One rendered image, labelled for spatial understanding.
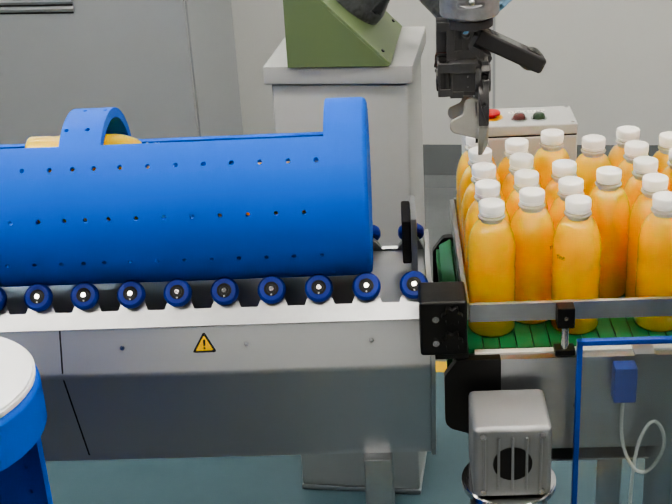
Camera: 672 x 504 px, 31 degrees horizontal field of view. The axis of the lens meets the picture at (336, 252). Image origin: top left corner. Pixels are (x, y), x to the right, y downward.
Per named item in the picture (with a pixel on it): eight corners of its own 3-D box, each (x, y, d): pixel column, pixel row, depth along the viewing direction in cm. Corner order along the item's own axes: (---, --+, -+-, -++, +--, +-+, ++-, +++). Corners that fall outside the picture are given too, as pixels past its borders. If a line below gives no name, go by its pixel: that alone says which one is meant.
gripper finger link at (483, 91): (475, 123, 188) (474, 68, 186) (487, 123, 188) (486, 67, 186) (478, 127, 183) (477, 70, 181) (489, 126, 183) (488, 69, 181)
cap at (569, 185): (559, 199, 185) (559, 188, 184) (556, 189, 188) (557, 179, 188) (585, 198, 184) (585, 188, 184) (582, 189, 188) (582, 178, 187)
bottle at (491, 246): (520, 318, 189) (521, 209, 182) (505, 338, 184) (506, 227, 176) (478, 310, 192) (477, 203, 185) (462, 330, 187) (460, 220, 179)
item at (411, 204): (402, 263, 204) (400, 195, 199) (416, 263, 204) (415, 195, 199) (403, 290, 195) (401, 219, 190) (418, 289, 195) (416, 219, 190)
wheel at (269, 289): (258, 277, 192) (256, 274, 190) (286, 276, 192) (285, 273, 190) (258, 305, 191) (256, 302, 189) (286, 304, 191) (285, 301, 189)
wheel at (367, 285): (352, 274, 191) (351, 271, 189) (380, 273, 191) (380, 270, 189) (352, 302, 190) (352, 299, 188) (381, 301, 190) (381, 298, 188)
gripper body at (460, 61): (436, 87, 191) (434, 12, 186) (490, 85, 190) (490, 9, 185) (438, 102, 184) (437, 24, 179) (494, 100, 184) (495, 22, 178)
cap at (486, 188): (470, 195, 188) (470, 184, 187) (492, 190, 189) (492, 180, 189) (482, 204, 185) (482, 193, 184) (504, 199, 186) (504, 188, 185)
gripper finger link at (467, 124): (449, 155, 189) (448, 96, 187) (487, 154, 189) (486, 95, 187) (450, 158, 186) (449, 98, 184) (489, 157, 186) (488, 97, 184)
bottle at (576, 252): (572, 306, 192) (575, 199, 184) (606, 321, 187) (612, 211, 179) (541, 321, 188) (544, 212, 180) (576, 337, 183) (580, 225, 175)
